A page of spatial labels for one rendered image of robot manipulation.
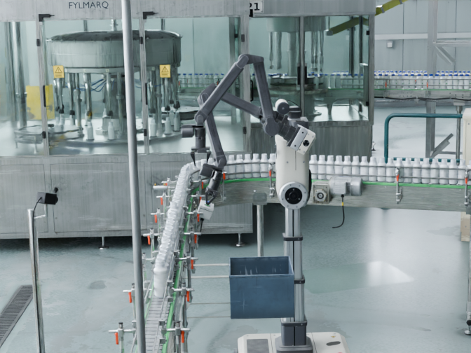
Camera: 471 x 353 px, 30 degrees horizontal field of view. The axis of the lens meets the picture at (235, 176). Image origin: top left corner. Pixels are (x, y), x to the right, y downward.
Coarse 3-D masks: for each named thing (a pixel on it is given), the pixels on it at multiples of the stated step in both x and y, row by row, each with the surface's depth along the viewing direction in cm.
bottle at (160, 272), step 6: (156, 258) 376; (162, 258) 377; (156, 264) 375; (162, 264) 374; (156, 270) 374; (162, 270) 374; (156, 276) 374; (162, 276) 374; (156, 282) 375; (162, 282) 375; (156, 288) 376; (162, 288) 375; (156, 294) 376; (162, 294) 376
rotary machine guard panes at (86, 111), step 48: (0, 48) 780; (48, 48) 780; (96, 48) 780; (192, 48) 781; (240, 48) 782; (0, 96) 788; (48, 96) 788; (96, 96) 789; (192, 96) 789; (240, 96) 790; (0, 144) 796; (96, 144) 797; (192, 144) 798; (240, 144) 798
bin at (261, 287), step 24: (216, 264) 446; (240, 264) 452; (264, 264) 452; (288, 264) 452; (240, 288) 422; (264, 288) 423; (288, 288) 423; (240, 312) 425; (264, 312) 425; (288, 312) 425
